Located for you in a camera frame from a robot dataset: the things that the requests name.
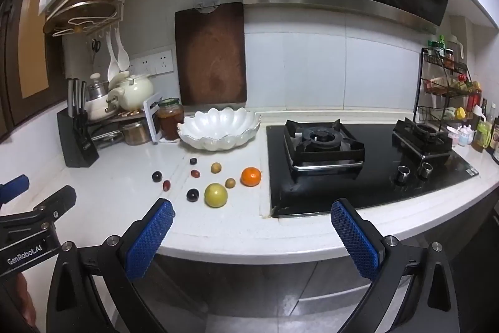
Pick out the orange tangerine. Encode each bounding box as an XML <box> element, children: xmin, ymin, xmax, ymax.
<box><xmin>240</xmin><ymin>166</ymin><xmax>262</xmax><ymax>187</ymax></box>

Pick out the black knife block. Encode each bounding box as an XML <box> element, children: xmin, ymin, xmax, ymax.
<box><xmin>56</xmin><ymin>77</ymin><xmax>100</xmax><ymax>168</ymax></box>

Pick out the brown wooden cutting board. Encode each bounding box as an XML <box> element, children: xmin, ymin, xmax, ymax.
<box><xmin>174</xmin><ymin>2</ymin><xmax>247</xmax><ymax>106</ymax></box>

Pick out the wall mounted rack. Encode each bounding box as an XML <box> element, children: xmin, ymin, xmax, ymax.
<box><xmin>43</xmin><ymin>0</ymin><xmax>124</xmax><ymax>37</ymax></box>

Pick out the green round fruit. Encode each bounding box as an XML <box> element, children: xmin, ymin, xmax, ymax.
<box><xmin>204</xmin><ymin>183</ymin><xmax>228</xmax><ymax>208</ymax></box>

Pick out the white scalloped fruit bowl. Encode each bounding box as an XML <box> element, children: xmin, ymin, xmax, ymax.
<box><xmin>178</xmin><ymin>107</ymin><xmax>261</xmax><ymax>152</ymax></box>

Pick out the black gas stove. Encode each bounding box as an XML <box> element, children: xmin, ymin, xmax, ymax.
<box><xmin>266</xmin><ymin>118</ymin><xmax>479</xmax><ymax>218</ymax></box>

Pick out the white wall socket strip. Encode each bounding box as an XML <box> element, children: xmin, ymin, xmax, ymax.
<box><xmin>129</xmin><ymin>50</ymin><xmax>174</xmax><ymax>76</ymax></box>

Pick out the steel lidded container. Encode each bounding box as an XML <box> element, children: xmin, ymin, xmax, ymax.
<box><xmin>119</xmin><ymin>120</ymin><xmax>151</xmax><ymax>146</ymax></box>

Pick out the cream ceramic pot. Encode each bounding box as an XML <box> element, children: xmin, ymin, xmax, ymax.
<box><xmin>107</xmin><ymin>71</ymin><xmax>154</xmax><ymax>111</ymax></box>

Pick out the black wire spice rack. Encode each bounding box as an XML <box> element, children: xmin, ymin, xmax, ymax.
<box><xmin>413</xmin><ymin>47</ymin><xmax>479</xmax><ymax>130</ymax></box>

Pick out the yellow-green small fruit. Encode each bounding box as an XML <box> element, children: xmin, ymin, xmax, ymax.
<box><xmin>225</xmin><ymin>178</ymin><xmax>236</xmax><ymax>189</ymax></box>
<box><xmin>211</xmin><ymin>162</ymin><xmax>222</xmax><ymax>173</ymax></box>

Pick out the red cherry tomato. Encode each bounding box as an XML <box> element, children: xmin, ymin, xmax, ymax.
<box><xmin>162</xmin><ymin>180</ymin><xmax>172</xmax><ymax>192</ymax></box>
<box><xmin>190</xmin><ymin>170</ymin><xmax>201</xmax><ymax>178</ymax></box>

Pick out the glass jar with green lid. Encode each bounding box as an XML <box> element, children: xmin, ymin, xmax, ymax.
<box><xmin>157</xmin><ymin>98</ymin><xmax>184</xmax><ymax>141</ymax></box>

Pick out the white rice spoon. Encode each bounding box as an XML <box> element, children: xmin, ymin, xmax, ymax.
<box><xmin>114</xmin><ymin>26</ymin><xmax>130</xmax><ymax>71</ymax></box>
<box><xmin>106</xmin><ymin>31</ymin><xmax>119</xmax><ymax>82</ymax></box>

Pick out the small white steamer pot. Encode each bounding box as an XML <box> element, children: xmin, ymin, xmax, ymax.
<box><xmin>85</xmin><ymin>73</ymin><xmax>119</xmax><ymax>123</ymax></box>

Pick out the white tablet stand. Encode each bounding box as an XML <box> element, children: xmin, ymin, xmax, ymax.
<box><xmin>143</xmin><ymin>93</ymin><xmax>162</xmax><ymax>144</ymax></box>

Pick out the dark plum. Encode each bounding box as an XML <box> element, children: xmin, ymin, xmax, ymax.
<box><xmin>186</xmin><ymin>189</ymin><xmax>200</xmax><ymax>203</ymax></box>

